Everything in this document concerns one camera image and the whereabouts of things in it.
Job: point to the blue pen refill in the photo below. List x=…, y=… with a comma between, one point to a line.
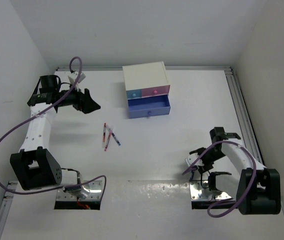
x=114, y=137

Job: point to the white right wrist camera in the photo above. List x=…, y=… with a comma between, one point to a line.
x=192, y=158

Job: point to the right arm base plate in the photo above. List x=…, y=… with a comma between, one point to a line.
x=199, y=192

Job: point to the white drawer cabinet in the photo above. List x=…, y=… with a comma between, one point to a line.
x=146, y=75

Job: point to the aluminium frame rail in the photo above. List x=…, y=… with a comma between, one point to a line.
x=244, y=120

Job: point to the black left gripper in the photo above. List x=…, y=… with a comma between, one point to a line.
x=84, y=103

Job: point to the red pen refill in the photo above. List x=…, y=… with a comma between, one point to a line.
x=104, y=132

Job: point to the light blue drawer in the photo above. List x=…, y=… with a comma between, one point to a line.
x=134, y=94

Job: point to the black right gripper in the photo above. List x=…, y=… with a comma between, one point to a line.
x=202, y=169

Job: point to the pink pen refill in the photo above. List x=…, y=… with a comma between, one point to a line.
x=108, y=141

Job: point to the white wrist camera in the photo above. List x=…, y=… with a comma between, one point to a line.
x=192, y=158
x=75, y=76

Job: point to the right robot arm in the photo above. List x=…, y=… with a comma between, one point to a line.
x=255, y=191

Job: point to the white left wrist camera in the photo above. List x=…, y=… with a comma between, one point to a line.
x=75, y=76

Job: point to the white front shelf board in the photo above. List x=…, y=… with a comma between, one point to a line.
x=135, y=210

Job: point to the pink drawer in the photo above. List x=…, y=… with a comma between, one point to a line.
x=155, y=91

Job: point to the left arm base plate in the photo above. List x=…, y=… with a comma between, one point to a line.
x=87, y=192

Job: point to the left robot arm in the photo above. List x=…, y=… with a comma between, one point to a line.
x=34, y=165

